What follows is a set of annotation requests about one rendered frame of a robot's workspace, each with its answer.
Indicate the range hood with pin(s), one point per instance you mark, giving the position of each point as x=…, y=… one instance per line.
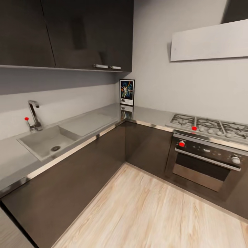
x=229, y=39

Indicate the oven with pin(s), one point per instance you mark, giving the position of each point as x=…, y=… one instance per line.
x=209, y=167

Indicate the drop in sink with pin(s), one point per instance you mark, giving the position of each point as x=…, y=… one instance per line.
x=47, y=142

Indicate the burner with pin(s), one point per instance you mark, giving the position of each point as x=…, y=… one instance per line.
x=237, y=132

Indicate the poster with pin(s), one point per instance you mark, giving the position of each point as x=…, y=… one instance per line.
x=127, y=88

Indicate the dishwasher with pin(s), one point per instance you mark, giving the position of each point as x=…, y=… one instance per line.
x=12, y=234

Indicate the cabinet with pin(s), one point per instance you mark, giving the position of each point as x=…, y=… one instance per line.
x=24, y=39
x=90, y=35

